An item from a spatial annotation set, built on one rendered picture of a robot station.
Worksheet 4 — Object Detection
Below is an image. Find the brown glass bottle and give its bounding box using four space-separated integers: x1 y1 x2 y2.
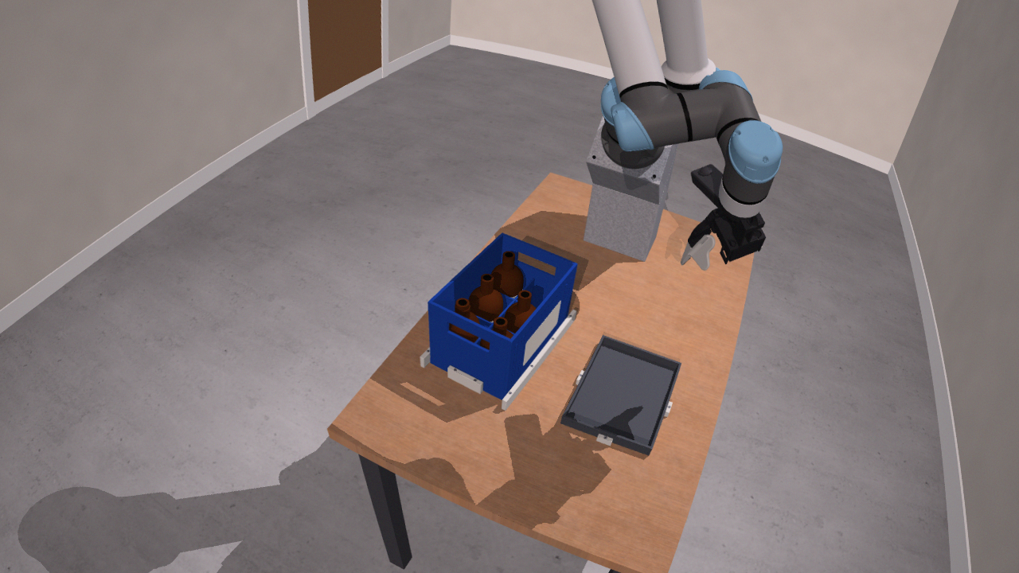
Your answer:
480 317 513 350
449 298 480 343
469 274 503 323
491 251 524 298
504 290 536 333

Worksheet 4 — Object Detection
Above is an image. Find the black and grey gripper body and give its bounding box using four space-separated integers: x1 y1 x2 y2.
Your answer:
708 199 766 264

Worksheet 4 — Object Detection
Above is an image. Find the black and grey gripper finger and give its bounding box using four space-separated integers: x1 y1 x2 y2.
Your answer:
681 217 716 271

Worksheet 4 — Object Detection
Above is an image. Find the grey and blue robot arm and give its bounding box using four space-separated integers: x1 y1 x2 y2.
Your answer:
592 0 783 218

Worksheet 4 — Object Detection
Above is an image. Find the blue plastic crate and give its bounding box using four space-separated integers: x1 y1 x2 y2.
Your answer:
428 240 574 400

